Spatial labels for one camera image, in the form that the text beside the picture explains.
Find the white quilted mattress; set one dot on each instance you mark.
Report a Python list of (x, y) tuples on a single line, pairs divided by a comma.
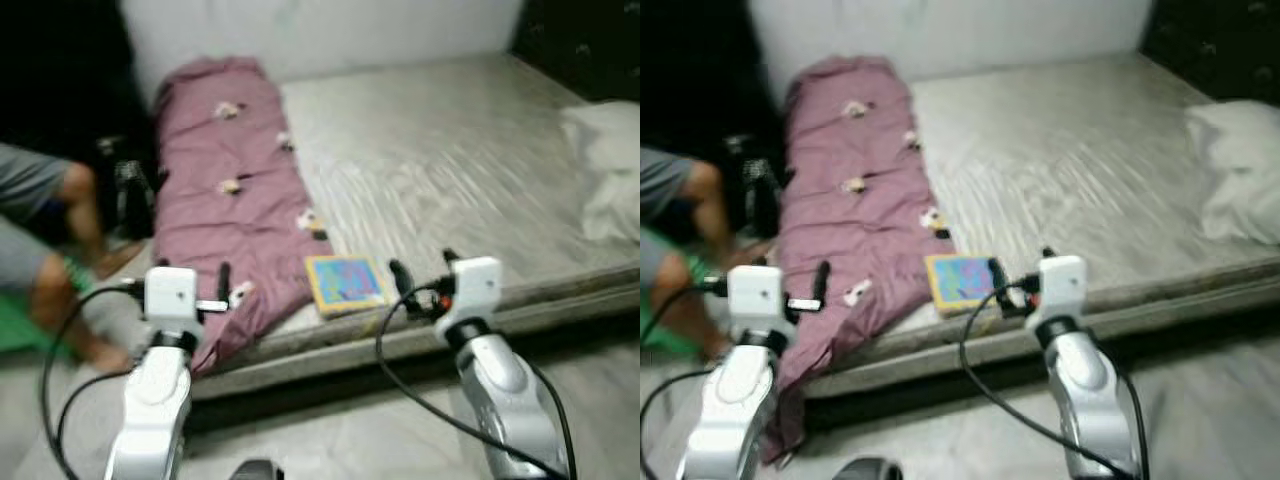
[(1060, 170), (440, 170)]

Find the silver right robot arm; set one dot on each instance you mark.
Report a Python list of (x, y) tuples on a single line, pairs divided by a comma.
[(510, 400), (1090, 400)]

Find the colourful children's board book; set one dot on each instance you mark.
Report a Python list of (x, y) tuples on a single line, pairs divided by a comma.
[(345, 285), (960, 280)]

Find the dark bed base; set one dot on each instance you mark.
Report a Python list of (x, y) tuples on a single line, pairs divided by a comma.
[(950, 385), (330, 390)]

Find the black tufted headboard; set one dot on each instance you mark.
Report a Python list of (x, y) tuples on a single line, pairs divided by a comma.
[(1210, 40), (580, 40)]

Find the green mat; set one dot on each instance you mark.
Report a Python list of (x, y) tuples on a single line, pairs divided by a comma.
[(20, 325), (655, 250)]

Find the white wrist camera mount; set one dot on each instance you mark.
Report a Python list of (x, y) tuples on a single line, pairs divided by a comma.
[(1062, 290), (472, 290), (170, 295), (755, 295)]

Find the silver left robot leg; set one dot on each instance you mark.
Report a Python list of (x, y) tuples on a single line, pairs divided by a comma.
[(255, 470), (870, 470)]

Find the person in grey shorts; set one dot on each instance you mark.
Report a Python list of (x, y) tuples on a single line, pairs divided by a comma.
[(665, 180), (30, 180)]

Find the white pillow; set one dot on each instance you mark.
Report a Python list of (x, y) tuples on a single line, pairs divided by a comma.
[(610, 170), (1240, 160)]

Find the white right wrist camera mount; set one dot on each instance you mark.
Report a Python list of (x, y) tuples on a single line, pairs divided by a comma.
[(1062, 290), (472, 290)]

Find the black metal rack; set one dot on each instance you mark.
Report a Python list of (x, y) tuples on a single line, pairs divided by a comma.
[(125, 190), (755, 180)]

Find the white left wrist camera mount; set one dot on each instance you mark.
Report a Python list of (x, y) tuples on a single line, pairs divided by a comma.
[(170, 295), (755, 295)]

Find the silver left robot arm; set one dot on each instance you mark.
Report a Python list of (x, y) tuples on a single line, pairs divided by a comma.
[(150, 410), (730, 410)]

